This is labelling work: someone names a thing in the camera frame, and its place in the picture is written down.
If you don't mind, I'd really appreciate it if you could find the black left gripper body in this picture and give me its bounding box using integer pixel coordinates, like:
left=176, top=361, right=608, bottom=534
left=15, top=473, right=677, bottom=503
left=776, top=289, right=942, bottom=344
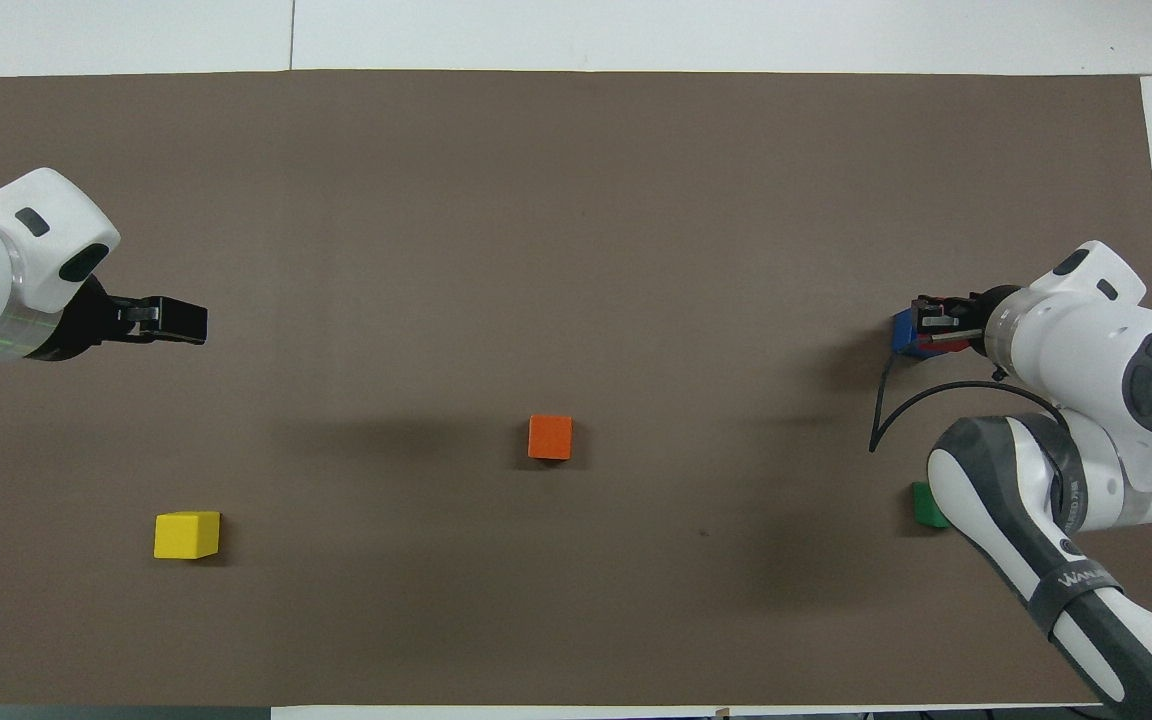
left=39, top=277, right=133, bottom=363

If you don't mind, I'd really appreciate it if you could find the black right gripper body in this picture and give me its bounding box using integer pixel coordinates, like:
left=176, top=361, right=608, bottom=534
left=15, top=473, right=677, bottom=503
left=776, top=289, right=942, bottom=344
left=971, top=285, right=1023, bottom=357

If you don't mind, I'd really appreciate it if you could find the green wooden block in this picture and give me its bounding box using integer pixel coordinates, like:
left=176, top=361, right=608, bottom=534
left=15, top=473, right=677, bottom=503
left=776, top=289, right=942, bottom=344
left=912, top=481, right=950, bottom=528

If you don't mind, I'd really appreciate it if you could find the yellow wooden block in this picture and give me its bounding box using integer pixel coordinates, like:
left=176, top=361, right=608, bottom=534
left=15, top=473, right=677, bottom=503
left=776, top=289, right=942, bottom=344
left=153, top=511, right=222, bottom=561

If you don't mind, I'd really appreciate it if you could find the orange wooden block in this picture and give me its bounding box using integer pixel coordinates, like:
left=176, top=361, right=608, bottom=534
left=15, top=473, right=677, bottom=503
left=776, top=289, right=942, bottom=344
left=527, top=414, right=574, bottom=462

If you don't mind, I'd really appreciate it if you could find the brown table mat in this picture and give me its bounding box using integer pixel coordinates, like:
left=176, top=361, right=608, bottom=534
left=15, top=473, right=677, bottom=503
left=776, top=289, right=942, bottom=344
left=0, top=68, right=1152, bottom=709

